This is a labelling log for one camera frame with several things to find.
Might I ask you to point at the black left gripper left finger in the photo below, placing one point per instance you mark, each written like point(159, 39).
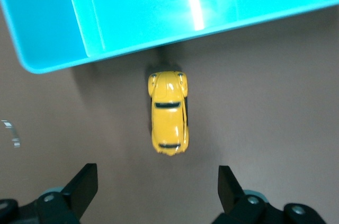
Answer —
point(76, 197)

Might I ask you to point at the yellow beetle toy car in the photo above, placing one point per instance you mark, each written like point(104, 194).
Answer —
point(168, 118)

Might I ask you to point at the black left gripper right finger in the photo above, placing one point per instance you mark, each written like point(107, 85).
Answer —
point(238, 205)

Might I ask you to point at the teal plastic storage bin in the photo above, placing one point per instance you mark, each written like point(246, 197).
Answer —
point(148, 7)

